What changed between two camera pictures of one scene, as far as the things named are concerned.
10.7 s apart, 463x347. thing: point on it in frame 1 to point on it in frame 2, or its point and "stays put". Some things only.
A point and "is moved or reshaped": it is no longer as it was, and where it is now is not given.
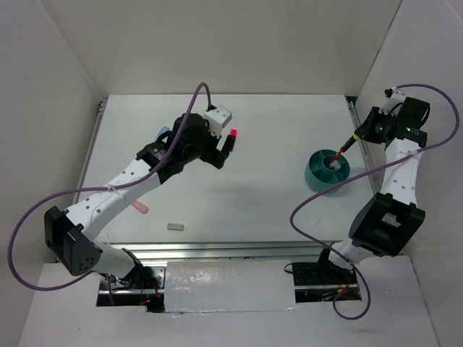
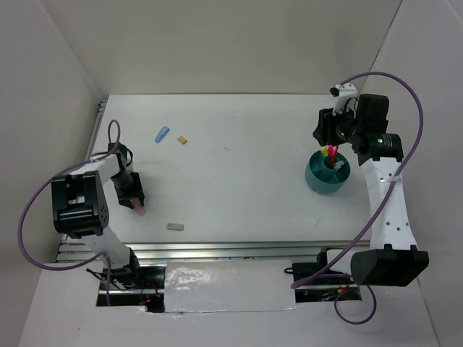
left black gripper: [219, 156] to [137, 191]
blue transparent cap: [165, 129] stays put
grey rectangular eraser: [175, 226] stays put
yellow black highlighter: [351, 141] is moved or reshaped
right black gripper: [366, 130] to [324, 131]
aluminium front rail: [223, 251] stays put
